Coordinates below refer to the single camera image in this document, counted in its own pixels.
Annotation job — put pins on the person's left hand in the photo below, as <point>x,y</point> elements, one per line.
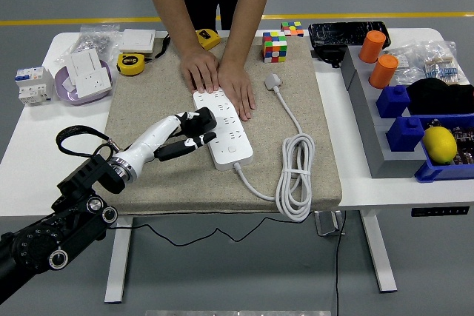
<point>237,84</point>

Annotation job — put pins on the person's right hand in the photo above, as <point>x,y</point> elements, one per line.
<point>200,70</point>

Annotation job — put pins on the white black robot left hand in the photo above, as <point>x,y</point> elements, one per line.
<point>148,138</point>

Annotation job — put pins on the black plug adapter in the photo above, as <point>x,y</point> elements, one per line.
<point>205,120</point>

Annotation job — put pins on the white power strip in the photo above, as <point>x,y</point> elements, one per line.
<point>231,146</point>

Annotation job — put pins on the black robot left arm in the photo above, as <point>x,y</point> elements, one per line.
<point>37,245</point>

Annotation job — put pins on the person's right forearm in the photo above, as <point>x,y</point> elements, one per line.
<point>166,5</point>

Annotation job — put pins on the person's left forearm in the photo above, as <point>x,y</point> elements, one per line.
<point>245,16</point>

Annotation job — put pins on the boxy yellow tape measure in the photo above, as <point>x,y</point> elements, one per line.
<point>209,38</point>

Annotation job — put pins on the grey-brown mat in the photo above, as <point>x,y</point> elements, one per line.
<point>166,183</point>

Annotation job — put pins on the large colourful puzzle cube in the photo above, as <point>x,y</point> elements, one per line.
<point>274,47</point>

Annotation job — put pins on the round yellow black tape measure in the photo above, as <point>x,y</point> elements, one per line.
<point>130,64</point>

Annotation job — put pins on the small colourful puzzle cube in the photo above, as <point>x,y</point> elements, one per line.
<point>292,29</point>

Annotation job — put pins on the clear bag of screws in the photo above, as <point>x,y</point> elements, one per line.
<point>93,40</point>

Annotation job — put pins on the glossy black plastic tray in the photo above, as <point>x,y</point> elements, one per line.
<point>341,33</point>

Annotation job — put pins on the white table leg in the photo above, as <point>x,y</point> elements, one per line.
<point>118,257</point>
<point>377,249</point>

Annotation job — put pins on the white blue circuit breaker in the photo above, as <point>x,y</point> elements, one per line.
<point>32,87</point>

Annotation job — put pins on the orange cylinder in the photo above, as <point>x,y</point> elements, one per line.
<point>384,71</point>
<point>372,47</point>

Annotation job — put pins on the grey stepped block stand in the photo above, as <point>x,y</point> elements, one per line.
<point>371,128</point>

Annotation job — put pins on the blue block with knob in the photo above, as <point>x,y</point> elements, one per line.
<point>406,135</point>
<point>393,101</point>

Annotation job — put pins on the grey metal box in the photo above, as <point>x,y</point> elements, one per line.
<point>327,223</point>

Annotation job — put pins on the clear bag of resistors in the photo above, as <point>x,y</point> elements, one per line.
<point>437,64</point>

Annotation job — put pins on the black cloth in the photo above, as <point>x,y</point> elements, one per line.
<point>441,96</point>

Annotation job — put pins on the yellow lemon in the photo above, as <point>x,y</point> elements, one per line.
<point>440,144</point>

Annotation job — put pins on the blue storage bin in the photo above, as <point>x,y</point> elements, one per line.
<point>437,174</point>

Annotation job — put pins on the dark circuit boards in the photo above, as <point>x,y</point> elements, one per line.
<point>465,142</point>

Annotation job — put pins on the black table control panel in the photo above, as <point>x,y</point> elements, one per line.
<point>439,211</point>

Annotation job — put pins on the white wall switch panel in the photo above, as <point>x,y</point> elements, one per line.
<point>137,40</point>

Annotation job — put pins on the white wall socket panel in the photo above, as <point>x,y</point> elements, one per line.
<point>93,83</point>

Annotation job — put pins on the white two-button switch panel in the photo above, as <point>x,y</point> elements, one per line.
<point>85,63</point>

